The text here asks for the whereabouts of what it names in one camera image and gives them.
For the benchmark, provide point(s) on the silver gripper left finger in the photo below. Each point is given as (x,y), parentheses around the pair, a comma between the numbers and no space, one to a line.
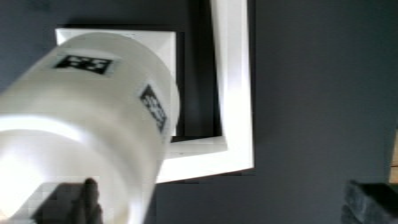
(67,207)

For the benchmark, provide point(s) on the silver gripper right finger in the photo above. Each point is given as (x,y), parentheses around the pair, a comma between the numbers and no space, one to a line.
(369,205)

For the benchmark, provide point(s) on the white lamp shade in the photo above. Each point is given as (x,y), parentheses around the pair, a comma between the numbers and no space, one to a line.
(78,132)

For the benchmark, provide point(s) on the white foam border frame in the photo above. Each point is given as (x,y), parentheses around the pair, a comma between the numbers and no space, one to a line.
(217,155)

